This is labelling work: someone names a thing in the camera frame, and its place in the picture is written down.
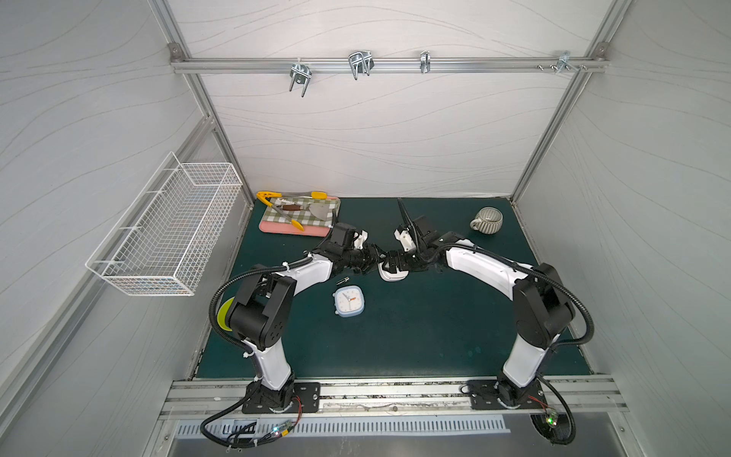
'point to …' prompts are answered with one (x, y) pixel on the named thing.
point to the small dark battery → (343, 280)
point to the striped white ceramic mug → (487, 220)
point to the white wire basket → (162, 243)
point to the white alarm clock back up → (391, 276)
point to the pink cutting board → (286, 228)
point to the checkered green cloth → (306, 216)
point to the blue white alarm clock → (348, 301)
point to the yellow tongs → (266, 196)
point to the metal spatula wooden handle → (320, 209)
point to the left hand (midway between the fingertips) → (390, 261)
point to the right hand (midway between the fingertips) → (393, 263)
